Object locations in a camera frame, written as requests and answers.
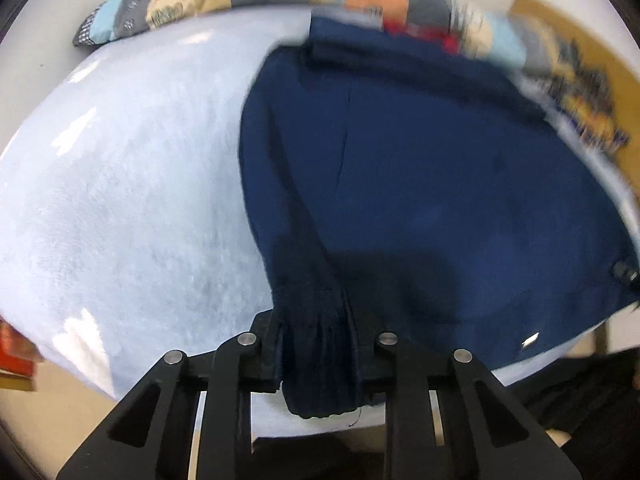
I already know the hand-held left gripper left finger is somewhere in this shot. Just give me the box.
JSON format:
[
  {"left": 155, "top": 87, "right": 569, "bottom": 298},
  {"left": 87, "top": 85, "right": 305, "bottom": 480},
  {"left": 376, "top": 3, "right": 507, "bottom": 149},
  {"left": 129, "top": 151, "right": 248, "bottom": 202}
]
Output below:
[{"left": 56, "top": 311, "right": 282, "bottom": 480}]

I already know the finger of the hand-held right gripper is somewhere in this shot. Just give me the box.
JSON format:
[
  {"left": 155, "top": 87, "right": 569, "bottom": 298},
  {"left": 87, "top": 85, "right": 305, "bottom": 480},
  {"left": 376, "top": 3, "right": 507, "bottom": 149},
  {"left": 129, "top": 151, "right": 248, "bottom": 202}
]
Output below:
[{"left": 612, "top": 258, "right": 640, "bottom": 287}]

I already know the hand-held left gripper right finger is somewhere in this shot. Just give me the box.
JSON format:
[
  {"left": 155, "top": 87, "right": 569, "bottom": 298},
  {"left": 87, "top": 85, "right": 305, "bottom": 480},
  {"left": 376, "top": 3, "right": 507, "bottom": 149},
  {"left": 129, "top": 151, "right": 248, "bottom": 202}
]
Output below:
[{"left": 347, "top": 305, "right": 584, "bottom": 480}]

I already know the navy blue work jacket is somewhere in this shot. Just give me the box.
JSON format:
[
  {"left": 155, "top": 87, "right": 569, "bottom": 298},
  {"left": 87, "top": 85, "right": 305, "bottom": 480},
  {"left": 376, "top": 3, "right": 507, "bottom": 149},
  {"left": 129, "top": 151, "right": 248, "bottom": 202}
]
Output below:
[{"left": 237, "top": 12, "right": 640, "bottom": 419}]

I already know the dark cloth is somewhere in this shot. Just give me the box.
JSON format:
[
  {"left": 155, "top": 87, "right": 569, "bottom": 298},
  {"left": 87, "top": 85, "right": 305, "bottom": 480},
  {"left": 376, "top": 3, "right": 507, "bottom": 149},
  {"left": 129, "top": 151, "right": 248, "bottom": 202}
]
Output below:
[{"left": 519, "top": 344, "right": 640, "bottom": 453}]

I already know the light blue cloud-print bed sheet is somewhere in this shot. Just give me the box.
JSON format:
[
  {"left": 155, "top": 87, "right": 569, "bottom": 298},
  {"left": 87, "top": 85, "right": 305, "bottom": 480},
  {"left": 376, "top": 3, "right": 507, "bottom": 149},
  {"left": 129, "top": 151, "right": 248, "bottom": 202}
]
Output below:
[{"left": 0, "top": 2, "right": 640, "bottom": 442}]

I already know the patterned cloth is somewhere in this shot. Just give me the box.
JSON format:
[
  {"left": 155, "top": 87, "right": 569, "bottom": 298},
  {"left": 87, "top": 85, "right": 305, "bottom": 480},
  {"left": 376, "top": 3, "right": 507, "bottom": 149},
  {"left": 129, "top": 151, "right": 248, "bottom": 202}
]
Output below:
[{"left": 509, "top": 0, "right": 635, "bottom": 163}]

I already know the red box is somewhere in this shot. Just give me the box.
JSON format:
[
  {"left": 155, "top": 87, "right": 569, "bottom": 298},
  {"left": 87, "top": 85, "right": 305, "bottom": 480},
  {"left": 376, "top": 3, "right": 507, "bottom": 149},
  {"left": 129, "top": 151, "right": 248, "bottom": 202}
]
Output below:
[{"left": 0, "top": 320, "right": 45, "bottom": 392}]

